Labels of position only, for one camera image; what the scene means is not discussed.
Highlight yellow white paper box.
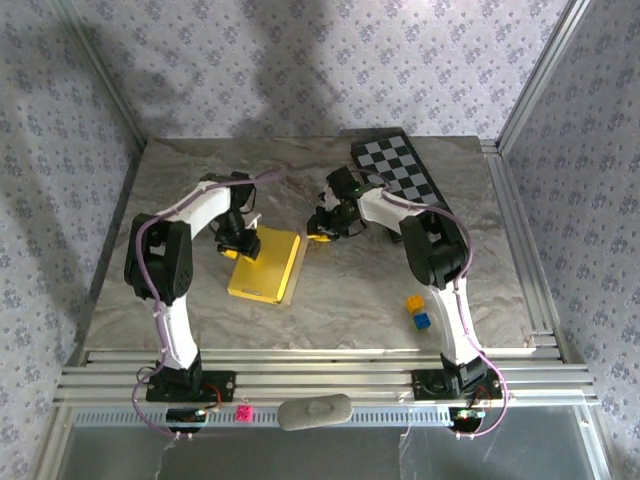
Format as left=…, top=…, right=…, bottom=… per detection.
left=227, top=225, right=309, bottom=307

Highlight black grey chessboard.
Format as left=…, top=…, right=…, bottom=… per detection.
left=339, top=128, right=451, bottom=245

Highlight aluminium mounting rails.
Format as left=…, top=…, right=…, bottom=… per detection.
left=52, top=348, right=601, bottom=407

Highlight small black controller board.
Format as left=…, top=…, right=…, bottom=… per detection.
left=448, top=407, right=486, bottom=432
left=166, top=408, right=209, bottom=434

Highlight grey oval stone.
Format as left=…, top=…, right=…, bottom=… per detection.
left=277, top=393, right=353, bottom=432

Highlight grey metal sheet panel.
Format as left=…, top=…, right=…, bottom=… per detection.
left=37, top=404, right=614, bottom=480

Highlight aluminium side rail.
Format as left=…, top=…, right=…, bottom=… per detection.
left=64, top=142, right=149, bottom=371
left=479, top=138, right=569, bottom=362

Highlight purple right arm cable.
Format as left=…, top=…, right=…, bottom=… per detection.
left=349, top=167, right=516, bottom=442

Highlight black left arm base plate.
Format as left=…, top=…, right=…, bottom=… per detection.
left=144, top=369, right=236, bottom=404

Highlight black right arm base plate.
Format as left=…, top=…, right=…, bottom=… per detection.
left=411, top=369, right=504, bottom=401

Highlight grey slotted cable duct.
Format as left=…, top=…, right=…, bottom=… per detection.
left=73, top=408, right=455, bottom=429

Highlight aluminium frame post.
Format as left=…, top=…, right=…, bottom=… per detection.
left=496, top=0, right=596, bottom=154

